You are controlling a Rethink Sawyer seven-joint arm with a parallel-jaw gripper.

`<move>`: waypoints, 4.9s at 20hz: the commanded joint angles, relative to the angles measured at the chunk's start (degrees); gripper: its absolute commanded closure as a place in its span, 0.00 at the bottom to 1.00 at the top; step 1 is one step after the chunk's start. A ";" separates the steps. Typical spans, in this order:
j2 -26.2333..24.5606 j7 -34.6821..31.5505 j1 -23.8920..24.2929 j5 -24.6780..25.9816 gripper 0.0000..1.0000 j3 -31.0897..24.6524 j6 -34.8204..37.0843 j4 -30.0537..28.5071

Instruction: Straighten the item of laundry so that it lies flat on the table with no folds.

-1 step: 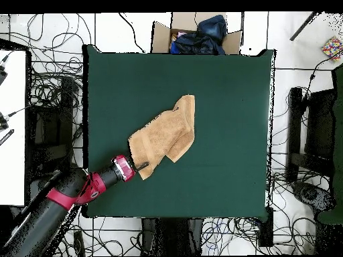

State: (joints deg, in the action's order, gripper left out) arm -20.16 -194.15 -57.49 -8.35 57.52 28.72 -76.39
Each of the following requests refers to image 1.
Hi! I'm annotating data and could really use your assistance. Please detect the dark blue laundry pile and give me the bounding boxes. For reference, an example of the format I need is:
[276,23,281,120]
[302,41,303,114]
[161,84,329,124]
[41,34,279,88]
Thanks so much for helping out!
[169,14,228,56]

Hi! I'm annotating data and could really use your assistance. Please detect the black rectangular block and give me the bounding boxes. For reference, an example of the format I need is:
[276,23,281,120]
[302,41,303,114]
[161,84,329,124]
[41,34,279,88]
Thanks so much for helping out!
[258,205,275,248]

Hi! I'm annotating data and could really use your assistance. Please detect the tangled black cables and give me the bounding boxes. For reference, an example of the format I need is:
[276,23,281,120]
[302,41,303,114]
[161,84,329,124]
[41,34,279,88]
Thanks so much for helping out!
[26,13,93,108]
[203,216,317,256]

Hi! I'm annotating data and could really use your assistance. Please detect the dark green table cloth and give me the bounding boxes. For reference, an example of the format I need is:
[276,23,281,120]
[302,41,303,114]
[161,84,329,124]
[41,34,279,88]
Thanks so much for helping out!
[316,64,343,226]
[81,44,277,223]

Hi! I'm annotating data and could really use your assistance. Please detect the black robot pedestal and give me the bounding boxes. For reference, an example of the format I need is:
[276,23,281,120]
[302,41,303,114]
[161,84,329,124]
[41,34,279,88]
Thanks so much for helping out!
[141,218,204,256]

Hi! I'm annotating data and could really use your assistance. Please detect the white desk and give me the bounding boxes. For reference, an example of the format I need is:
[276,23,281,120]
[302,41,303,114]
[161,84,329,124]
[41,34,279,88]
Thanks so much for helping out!
[0,49,27,207]

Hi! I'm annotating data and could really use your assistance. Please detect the black round stand base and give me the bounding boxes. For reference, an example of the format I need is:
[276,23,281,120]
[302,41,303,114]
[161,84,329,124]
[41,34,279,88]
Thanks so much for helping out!
[291,181,336,215]

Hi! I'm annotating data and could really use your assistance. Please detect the multicoloured patterned box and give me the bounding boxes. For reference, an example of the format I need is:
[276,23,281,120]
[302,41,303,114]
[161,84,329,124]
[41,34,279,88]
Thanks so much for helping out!
[321,35,343,62]

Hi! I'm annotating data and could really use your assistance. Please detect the brown cardboard box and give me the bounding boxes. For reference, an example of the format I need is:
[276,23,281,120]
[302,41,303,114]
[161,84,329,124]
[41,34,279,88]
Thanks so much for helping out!
[150,11,243,56]

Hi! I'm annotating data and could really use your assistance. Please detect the black device on desk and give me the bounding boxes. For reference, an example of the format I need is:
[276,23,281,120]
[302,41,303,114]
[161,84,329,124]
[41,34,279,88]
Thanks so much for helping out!
[0,64,9,86]

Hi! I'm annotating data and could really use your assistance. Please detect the grey metal bar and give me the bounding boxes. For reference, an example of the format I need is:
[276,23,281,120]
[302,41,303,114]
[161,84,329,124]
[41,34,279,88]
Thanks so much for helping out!
[289,11,318,41]

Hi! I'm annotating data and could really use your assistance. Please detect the tan terry towel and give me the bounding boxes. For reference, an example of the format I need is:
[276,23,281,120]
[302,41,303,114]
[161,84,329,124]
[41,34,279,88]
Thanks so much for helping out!
[127,94,196,181]

